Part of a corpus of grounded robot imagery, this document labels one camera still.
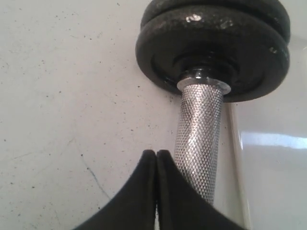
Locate chrome threaded dumbbell bar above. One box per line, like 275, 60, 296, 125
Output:
174, 67, 231, 204

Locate white rectangular tray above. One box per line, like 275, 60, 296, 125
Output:
229, 36, 307, 230

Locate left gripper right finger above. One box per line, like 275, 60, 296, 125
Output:
156, 150, 242, 230

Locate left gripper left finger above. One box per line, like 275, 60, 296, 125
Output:
78, 150, 156, 230

